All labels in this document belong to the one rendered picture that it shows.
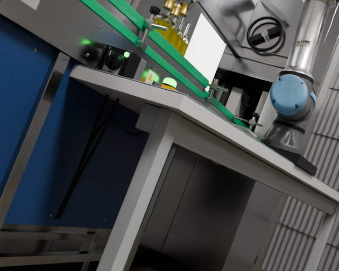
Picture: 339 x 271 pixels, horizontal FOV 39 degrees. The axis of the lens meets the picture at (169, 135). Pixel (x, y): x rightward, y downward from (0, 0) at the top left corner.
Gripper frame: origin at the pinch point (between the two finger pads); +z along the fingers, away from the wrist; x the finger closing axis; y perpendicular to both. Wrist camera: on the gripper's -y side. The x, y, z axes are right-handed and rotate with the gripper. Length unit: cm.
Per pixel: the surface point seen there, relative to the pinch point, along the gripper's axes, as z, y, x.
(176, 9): 4.5, 7.1, 1.2
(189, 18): -5.4, -27.4, -11.9
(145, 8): 6.7, 7.2, -11.7
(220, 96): 11, -102, -15
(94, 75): 45, 65, 22
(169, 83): 35.0, 26.2, 20.4
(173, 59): 25.5, 17.6, 13.7
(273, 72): -11, -103, 9
